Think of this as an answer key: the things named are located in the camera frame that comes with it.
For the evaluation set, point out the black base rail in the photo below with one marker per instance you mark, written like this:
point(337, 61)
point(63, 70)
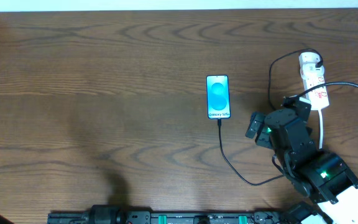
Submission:
point(99, 214)

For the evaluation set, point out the white USB charger adapter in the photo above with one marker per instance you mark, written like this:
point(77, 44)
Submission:
point(310, 60)

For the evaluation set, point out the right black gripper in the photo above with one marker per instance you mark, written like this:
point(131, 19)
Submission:
point(260, 132)

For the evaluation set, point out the white power strip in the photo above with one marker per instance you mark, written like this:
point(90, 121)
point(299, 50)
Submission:
point(312, 77)

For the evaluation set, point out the blue Galaxy smartphone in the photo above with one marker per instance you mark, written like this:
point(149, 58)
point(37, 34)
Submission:
point(218, 98)

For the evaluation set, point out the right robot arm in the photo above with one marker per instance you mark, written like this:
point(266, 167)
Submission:
point(317, 174)

